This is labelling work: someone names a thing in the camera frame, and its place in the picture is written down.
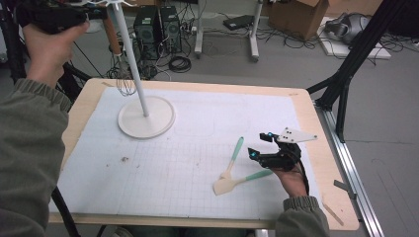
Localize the white hook stand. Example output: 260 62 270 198
70 0 176 140

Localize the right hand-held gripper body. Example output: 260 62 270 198
257 127 318 173

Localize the cardboard box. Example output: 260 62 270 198
267 0 330 41

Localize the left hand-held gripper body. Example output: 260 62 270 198
15 1 89 36

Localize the teal handled cream spatula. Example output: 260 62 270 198
212 168 275 197

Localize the aluminium rail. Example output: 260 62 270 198
315 105 384 237

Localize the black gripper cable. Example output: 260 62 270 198
294 162 311 198
50 187 82 237

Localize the person's left hand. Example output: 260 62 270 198
22 21 91 89

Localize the grey helmet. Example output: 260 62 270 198
324 12 372 45

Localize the coiled black cable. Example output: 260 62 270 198
167 54 193 74

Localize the white desk leg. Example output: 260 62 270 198
193 0 205 59
248 0 265 63

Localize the person's right hand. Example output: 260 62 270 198
271 165 310 198

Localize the white grid mat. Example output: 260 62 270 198
48 86 327 221

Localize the teal handled cream spoon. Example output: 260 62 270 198
219 135 246 181

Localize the wooden handled metal whisk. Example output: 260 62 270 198
102 14 137 98

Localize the black computer tower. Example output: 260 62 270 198
132 5 162 62
159 5 183 53

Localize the black flat device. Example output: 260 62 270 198
222 14 256 32

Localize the white foam board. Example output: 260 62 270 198
316 16 393 60

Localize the grey metal clamp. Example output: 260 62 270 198
333 179 358 200

